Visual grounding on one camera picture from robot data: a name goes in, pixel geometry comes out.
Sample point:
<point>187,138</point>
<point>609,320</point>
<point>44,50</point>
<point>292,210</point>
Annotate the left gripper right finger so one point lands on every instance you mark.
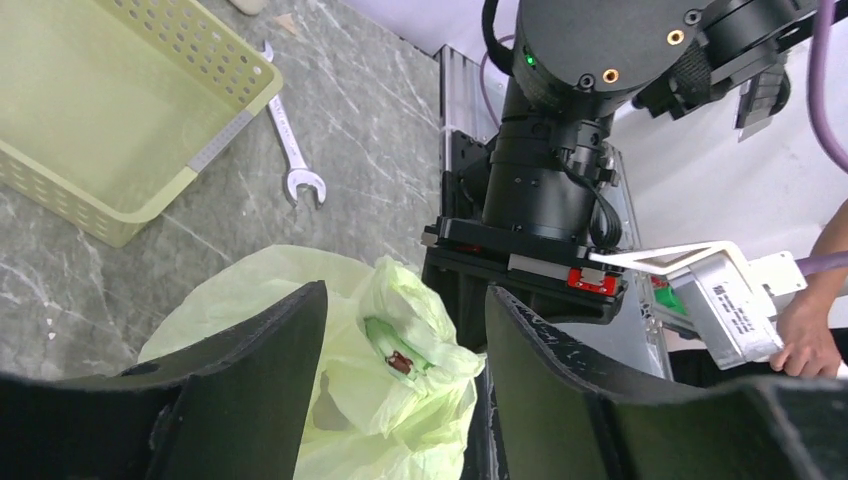
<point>567,411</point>

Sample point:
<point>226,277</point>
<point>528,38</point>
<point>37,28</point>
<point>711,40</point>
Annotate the person's bare hand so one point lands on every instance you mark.
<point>809,348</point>

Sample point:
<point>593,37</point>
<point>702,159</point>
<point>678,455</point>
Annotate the silver wrench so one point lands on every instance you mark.
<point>298,174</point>

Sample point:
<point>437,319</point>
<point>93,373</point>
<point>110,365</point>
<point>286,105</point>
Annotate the pale yellow plastic basket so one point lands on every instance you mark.
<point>110,109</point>

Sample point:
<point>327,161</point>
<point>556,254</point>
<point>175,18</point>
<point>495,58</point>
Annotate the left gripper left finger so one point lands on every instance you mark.
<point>231,406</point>

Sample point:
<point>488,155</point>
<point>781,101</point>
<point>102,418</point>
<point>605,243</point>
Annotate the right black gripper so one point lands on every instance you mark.
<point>554,278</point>

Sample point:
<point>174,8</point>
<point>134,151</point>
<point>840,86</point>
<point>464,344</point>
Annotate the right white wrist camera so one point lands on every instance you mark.
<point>728,298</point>

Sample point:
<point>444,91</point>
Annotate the person's bare forearm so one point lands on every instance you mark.
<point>827,286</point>

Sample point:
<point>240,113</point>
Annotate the light green plastic bag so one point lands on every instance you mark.
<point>394,393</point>

